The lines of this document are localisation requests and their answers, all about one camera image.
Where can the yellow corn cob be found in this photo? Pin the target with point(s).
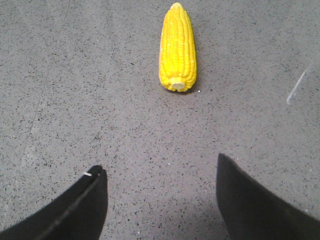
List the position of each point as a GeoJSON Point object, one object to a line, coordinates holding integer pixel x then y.
{"type": "Point", "coordinates": [177, 64]}

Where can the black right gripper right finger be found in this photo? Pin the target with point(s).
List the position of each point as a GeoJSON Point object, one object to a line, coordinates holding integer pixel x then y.
{"type": "Point", "coordinates": [252, 212]}

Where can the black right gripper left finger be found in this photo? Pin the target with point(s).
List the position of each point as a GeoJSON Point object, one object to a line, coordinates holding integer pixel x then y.
{"type": "Point", "coordinates": [78, 214]}

